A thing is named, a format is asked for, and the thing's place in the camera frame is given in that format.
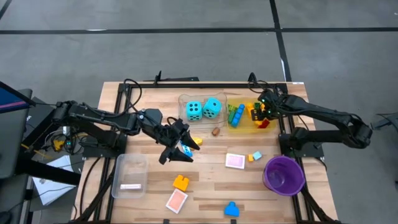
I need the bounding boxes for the blue figure-shaped block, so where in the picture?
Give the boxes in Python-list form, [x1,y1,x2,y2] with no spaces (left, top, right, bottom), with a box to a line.
[224,201,241,218]

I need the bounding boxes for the dark grey equipment case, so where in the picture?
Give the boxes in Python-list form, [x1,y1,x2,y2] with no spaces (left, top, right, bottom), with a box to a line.
[0,88,34,180]

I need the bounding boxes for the white paper sheet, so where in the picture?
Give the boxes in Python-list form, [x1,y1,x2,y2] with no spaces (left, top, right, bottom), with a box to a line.
[32,154,78,207]

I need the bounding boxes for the yellow translucent tray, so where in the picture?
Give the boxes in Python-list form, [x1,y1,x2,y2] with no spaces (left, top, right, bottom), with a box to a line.
[226,98,279,135]

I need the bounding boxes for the purple plastic bucket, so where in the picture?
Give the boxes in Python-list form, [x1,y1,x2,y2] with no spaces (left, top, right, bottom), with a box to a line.
[262,155,306,197]

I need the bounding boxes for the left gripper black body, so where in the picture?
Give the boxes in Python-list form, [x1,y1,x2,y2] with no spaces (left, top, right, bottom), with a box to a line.
[154,117,191,166]

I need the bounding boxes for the teal foam dice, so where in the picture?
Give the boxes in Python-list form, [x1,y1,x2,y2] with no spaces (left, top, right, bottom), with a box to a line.
[185,101,203,122]
[201,97,223,119]

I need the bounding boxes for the black rear bracket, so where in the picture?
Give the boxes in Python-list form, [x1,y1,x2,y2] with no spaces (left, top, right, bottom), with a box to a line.
[144,70,200,83]

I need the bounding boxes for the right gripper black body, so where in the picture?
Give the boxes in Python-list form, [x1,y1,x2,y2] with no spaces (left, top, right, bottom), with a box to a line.
[257,89,284,121]

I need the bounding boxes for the purple playing card deck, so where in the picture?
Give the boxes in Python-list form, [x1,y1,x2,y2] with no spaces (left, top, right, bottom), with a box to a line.
[225,152,246,170]

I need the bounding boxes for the blue-screen monitor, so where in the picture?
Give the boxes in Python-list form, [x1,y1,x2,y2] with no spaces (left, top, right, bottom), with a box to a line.
[0,80,35,114]

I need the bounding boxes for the black floor beam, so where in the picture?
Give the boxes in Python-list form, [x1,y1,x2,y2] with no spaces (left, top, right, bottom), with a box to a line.
[17,157,82,187]

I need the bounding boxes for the blue printed brick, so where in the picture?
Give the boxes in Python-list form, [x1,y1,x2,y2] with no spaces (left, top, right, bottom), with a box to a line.
[181,141,193,158]

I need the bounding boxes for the long blue studded brick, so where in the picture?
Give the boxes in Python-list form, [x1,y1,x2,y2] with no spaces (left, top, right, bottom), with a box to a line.
[230,103,246,129]

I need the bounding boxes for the black control box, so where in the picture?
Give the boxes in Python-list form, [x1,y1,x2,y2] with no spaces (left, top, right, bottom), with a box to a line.
[23,105,65,150]

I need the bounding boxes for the orange playing card deck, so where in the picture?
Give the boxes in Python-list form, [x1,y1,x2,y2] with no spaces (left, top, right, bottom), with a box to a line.
[165,189,189,215]

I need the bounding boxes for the clear wavy plastic bin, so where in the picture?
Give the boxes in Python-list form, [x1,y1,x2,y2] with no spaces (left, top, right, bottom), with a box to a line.
[178,92,229,129]

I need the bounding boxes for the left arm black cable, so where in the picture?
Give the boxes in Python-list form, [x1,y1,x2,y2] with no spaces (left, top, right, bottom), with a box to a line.
[123,78,144,113]

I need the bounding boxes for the clear rectangular plastic container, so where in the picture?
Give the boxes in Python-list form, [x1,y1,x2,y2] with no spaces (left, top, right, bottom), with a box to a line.
[111,153,149,199]

